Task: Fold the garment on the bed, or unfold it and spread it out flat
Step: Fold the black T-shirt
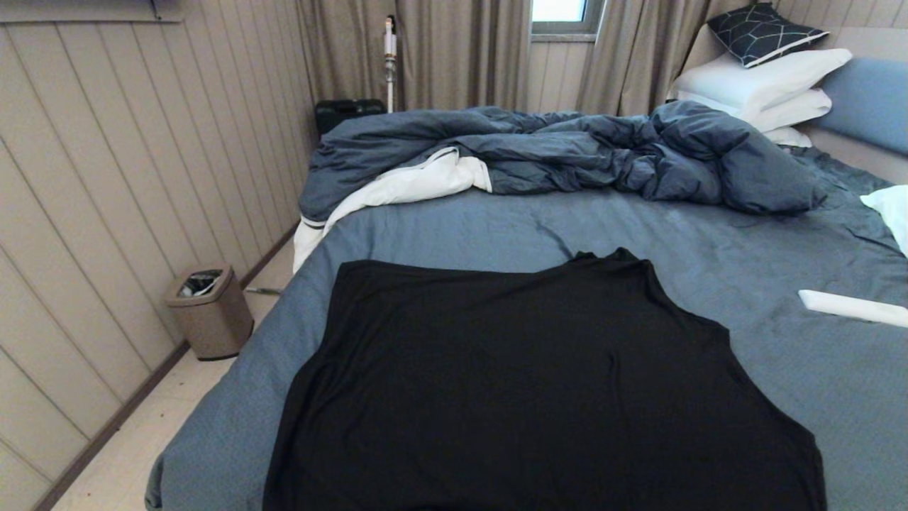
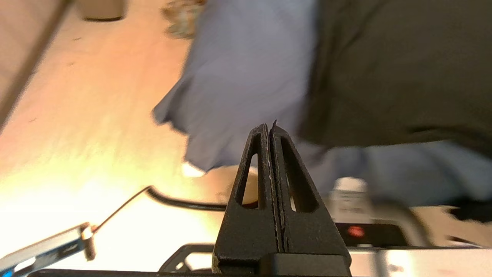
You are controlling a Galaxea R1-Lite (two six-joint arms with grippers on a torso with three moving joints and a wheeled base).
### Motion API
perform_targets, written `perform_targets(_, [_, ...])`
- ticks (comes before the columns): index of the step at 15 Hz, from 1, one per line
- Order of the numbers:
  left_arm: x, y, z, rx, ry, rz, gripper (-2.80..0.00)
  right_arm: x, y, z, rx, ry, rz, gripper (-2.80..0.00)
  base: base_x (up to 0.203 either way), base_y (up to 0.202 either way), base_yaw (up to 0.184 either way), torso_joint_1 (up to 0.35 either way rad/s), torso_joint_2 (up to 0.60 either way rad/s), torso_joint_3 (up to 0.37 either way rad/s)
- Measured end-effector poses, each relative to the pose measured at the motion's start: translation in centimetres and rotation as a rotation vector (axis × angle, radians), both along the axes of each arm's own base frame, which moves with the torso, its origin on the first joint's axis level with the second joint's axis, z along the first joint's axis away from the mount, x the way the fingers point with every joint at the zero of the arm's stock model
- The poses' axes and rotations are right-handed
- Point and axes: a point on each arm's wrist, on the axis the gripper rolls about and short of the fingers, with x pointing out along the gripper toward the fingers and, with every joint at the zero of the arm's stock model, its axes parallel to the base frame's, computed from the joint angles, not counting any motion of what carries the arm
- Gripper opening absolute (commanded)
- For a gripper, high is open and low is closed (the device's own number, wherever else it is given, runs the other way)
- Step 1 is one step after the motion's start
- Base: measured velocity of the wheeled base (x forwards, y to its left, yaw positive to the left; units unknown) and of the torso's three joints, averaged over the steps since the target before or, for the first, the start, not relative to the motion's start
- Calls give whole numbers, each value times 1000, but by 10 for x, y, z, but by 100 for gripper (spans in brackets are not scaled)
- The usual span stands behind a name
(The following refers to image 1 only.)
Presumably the black moon print T-shirt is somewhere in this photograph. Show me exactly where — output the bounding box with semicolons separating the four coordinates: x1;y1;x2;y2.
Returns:
262;247;827;511

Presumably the blue bed sheet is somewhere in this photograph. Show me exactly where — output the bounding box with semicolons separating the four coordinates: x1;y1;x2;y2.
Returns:
145;145;908;511

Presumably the white sheet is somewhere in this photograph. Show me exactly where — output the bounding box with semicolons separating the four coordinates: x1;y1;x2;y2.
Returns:
292;147;492;274

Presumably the crumpled blue duvet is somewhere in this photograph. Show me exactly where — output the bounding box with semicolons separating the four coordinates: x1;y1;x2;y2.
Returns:
298;101;829;222

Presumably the black hard case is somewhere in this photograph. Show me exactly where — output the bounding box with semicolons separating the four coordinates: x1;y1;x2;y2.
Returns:
314;99;387;136

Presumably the white stick vacuum cleaner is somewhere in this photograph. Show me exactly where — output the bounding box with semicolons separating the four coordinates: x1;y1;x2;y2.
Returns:
383;14;398;114

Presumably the beige curtain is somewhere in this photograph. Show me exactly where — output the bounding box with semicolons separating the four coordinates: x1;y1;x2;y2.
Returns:
294;0;533;114
576;0;746;118

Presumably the brown trash bin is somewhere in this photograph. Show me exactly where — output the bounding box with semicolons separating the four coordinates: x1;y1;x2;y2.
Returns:
165;265;255;361

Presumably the black bin liner bag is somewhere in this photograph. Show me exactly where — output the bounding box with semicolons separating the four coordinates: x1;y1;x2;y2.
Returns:
177;271;223;299

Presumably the grey framed window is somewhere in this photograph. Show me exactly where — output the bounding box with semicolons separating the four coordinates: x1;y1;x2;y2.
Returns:
531;0;607;36

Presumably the white pillow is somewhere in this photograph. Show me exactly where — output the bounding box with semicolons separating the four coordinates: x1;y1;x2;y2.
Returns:
672;48;853;114
763;126;814;148
677;87;833;133

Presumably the dark patterned pillow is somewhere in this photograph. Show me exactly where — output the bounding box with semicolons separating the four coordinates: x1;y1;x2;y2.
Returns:
707;2;829;69

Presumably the white flat strip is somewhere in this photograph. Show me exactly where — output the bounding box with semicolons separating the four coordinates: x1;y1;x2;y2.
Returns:
799;290;908;329

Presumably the white cloth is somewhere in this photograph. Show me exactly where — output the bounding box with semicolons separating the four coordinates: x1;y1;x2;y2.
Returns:
860;185;908;258

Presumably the blue headboard cushion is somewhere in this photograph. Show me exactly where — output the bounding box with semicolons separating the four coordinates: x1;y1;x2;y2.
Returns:
819;55;908;157

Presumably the beige upholstered bed frame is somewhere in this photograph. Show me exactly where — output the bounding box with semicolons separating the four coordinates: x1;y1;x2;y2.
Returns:
667;21;908;187

